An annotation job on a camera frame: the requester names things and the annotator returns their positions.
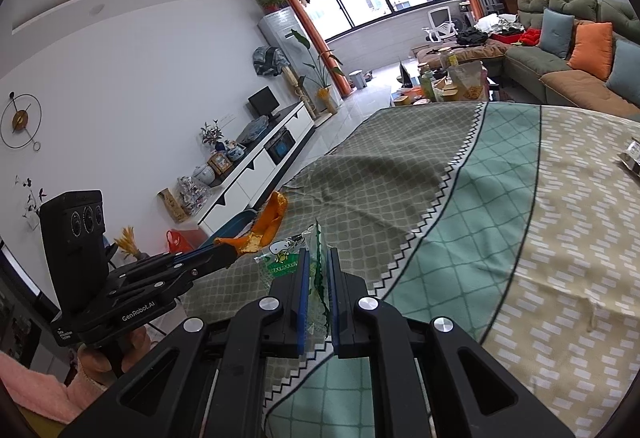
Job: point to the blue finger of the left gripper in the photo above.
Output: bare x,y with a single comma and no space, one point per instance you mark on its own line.
196,256
224,259

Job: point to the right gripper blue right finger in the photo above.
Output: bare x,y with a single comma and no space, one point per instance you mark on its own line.
333,305

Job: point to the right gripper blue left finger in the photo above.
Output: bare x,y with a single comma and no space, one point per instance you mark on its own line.
301,299

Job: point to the green clear plastic wrapper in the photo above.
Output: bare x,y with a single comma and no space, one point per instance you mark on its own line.
280,259

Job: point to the orange peel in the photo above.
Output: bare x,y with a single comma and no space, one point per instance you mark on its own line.
264,229

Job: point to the pink sleeved left forearm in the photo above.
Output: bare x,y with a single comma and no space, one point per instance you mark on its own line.
44,395

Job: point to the teal plastic trash bin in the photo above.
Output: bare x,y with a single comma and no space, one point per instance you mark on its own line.
236,226

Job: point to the left hand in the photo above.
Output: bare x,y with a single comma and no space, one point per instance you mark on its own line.
105,364

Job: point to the orange plastic bag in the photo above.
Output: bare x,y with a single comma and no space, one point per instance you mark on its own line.
183,241

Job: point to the white black tv cabinet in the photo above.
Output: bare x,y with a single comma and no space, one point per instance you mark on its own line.
253,178

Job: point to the small black monitor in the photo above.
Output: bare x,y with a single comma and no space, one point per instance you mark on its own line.
264,103

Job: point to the patterned tablecloth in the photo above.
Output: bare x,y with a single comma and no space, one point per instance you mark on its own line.
517,221

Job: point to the tall green potted plant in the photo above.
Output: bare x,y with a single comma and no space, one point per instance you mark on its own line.
320,74

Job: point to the cluttered coffee table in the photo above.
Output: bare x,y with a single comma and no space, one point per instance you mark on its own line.
468,82

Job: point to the white standing air conditioner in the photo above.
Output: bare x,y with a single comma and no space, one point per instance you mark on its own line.
274,27

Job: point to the orange curtain left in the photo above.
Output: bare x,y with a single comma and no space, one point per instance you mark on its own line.
332,65

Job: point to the white office chair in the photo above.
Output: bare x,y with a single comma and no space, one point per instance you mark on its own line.
440,25

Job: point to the blue cushion near window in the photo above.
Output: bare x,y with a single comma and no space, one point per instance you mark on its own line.
556,33

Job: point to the orange cushion middle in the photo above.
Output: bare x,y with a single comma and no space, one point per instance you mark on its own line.
593,49

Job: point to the round wall clock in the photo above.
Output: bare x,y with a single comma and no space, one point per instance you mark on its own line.
21,120

